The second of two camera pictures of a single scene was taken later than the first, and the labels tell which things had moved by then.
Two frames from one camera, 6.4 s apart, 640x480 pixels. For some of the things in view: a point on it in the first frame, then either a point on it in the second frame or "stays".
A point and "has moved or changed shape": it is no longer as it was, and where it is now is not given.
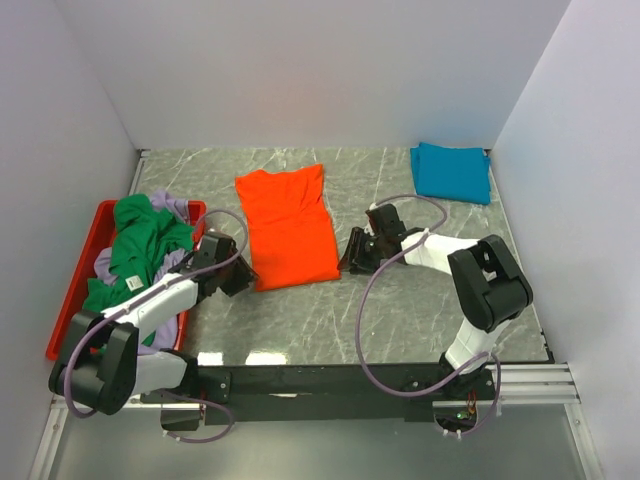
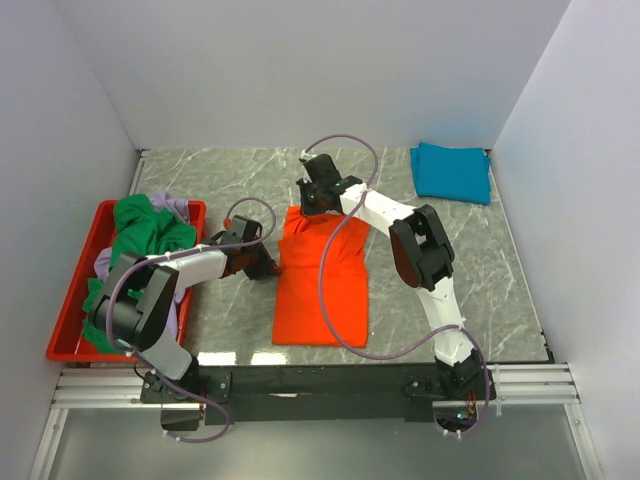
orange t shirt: (291, 228) has moved or changed shape
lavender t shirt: (164, 337) stays
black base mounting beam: (337, 392) stays
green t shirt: (146, 237) stays
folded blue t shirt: (452, 172) stays
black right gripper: (354, 253) → (307, 209)
